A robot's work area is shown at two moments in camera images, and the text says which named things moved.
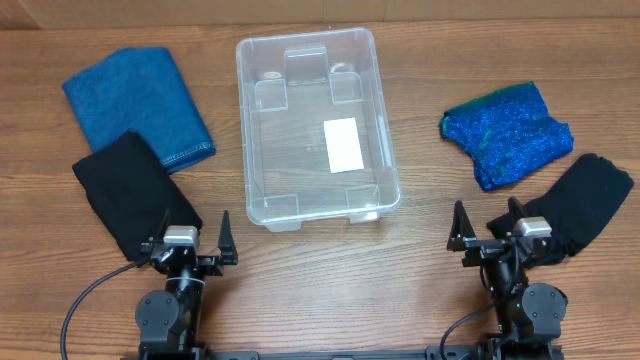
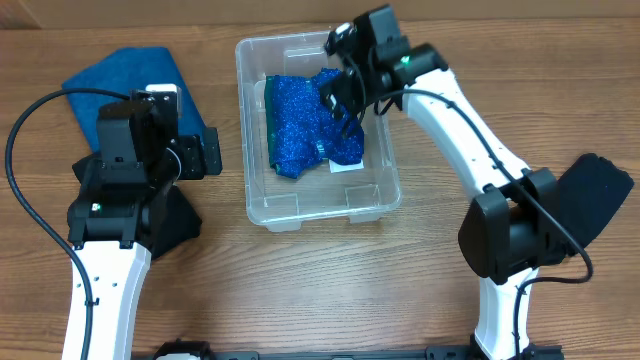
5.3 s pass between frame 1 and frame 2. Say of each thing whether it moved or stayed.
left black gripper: moved
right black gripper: moved
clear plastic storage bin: stayed
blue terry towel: stayed
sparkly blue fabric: moved
